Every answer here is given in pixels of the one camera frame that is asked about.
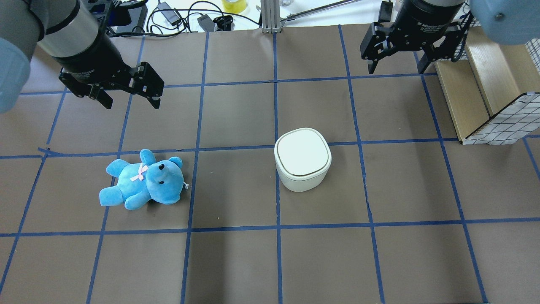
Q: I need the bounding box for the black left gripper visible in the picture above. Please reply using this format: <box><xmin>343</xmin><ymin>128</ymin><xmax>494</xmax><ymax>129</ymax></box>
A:
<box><xmin>57</xmin><ymin>30</ymin><xmax>165</xmax><ymax>109</ymax></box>

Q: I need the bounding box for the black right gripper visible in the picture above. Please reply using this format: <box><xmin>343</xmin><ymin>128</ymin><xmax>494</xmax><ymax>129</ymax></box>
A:
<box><xmin>359</xmin><ymin>0</ymin><xmax>464</xmax><ymax>74</ymax></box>

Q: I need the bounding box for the white trash can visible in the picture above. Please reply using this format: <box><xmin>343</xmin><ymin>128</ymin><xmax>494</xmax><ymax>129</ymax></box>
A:
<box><xmin>274</xmin><ymin>128</ymin><xmax>332</xmax><ymax>193</ymax></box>

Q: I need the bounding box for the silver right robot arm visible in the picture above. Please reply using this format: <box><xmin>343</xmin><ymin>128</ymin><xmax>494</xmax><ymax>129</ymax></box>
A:
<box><xmin>359</xmin><ymin>0</ymin><xmax>540</xmax><ymax>74</ymax></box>

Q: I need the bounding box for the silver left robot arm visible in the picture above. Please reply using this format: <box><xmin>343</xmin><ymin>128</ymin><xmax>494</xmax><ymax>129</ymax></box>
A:
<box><xmin>0</xmin><ymin>0</ymin><xmax>164</xmax><ymax>113</ymax></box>

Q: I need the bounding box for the black power adapter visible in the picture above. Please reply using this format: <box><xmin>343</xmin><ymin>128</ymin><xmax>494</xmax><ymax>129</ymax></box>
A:
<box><xmin>157</xmin><ymin>2</ymin><xmax>181</xmax><ymax>26</ymax></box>

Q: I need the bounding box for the wooden shelf unit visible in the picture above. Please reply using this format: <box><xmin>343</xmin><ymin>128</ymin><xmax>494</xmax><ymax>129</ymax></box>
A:
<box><xmin>435</xmin><ymin>27</ymin><xmax>540</xmax><ymax>146</ymax></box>

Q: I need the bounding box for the blue teddy bear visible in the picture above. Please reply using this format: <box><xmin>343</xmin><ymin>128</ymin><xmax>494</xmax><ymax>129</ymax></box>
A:
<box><xmin>99</xmin><ymin>149</ymin><xmax>190</xmax><ymax>210</ymax></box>

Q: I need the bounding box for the yellow tape roll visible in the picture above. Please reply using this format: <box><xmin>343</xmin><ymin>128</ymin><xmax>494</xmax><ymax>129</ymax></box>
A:
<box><xmin>221</xmin><ymin>0</ymin><xmax>247</xmax><ymax>14</ymax></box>

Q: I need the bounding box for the aluminium frame post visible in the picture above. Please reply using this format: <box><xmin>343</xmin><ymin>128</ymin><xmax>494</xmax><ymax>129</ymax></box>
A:
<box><xmin>260</xmin><ymin>0</ymin><xmax>282</xmax><ymax>33</ymax></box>

